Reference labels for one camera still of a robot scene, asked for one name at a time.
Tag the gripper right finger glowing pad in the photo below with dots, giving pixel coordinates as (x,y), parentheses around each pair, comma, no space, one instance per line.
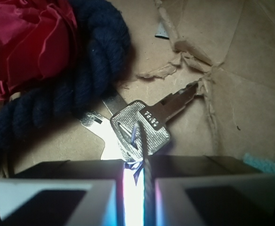
(208,191)

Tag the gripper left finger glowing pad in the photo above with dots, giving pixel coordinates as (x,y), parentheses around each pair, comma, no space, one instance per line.
(64,193)

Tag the silver keys bunch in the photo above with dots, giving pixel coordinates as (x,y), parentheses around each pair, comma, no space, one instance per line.
(135,130)

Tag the teal cloth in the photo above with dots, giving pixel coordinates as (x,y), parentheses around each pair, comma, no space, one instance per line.
(264,165)

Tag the brown paper bag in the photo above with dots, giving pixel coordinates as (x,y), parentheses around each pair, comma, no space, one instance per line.
(239,36)

